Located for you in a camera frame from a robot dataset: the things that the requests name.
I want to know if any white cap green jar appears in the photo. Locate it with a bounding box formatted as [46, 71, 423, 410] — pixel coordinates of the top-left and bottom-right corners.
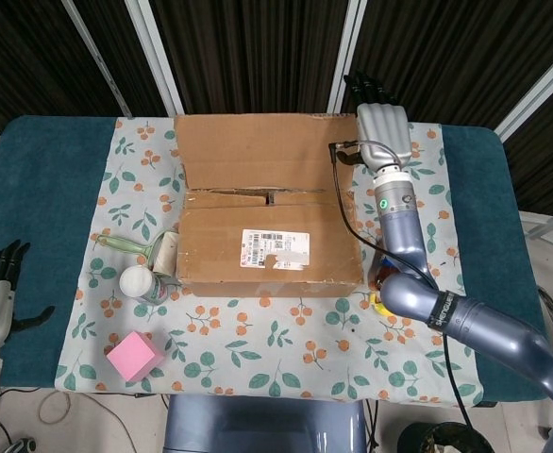
[118, 264, 169, 306]

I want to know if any small black floor device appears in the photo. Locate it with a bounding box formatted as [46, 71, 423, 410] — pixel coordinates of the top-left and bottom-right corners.
[7, 436, 38, 453]

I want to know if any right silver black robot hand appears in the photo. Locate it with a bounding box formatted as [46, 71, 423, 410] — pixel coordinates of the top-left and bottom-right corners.
[337, 69, 413, 171]

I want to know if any black round bin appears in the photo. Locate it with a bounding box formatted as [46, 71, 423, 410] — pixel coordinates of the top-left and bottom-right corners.
[398, 421, 494, 453]

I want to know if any thin white frame post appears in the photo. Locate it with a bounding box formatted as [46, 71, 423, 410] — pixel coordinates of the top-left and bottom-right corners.
[60, 0, 134, 118]

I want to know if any white metal frame rail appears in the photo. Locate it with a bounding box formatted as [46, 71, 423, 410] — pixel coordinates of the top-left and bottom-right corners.
[519, 210, 553, 244]

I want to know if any green-handled lint roller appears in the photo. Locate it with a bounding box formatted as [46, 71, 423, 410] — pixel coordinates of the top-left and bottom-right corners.
[92, 228, 179, 276]

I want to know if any black right hand cable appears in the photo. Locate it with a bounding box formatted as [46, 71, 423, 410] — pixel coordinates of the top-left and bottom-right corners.
[327, 139, 476, 428]

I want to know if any yellow banana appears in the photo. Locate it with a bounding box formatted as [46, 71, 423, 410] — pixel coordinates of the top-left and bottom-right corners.
[369, 292, 394, 315]

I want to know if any teal table cover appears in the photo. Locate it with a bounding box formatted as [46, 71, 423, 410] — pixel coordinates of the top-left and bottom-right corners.
[0, 115, 546, 405]

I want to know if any wide white frame post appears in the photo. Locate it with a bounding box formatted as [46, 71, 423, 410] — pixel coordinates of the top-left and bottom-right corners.
[124, 0, 187, 117]

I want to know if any floral leaf print tablecloth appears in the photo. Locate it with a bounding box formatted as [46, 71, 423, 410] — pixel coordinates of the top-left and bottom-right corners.
[53, 116, 485, 410]

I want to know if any brown cardboard box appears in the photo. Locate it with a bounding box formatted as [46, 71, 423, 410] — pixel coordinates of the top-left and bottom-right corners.
[172, 111, 365, 298]

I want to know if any pink cube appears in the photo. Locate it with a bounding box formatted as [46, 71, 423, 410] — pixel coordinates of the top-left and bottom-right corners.
[106, 330, 167, 382]

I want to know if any blue-grey robot torso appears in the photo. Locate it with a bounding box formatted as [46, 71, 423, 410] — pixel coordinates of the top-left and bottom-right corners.
[162, 394, 368, 453]

